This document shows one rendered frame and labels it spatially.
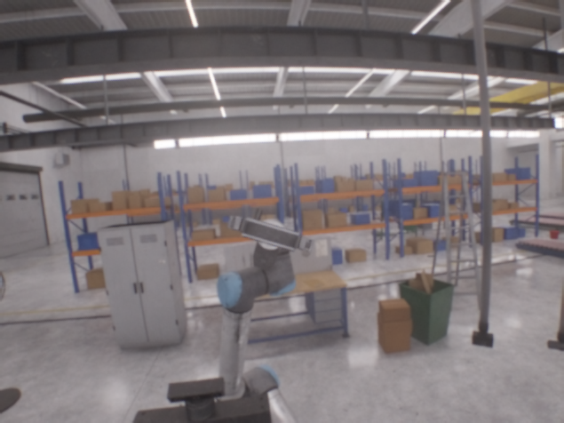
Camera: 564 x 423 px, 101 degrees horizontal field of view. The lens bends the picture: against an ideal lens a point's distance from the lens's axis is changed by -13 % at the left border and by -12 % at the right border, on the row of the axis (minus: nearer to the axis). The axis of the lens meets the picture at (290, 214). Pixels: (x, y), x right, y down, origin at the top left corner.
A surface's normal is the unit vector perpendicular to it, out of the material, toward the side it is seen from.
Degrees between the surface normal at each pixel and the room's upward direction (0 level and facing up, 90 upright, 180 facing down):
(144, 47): 90
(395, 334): 90
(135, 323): 90
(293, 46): 90
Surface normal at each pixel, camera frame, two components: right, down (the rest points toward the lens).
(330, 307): 0.15, 0.08
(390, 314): -0.07, 0.10
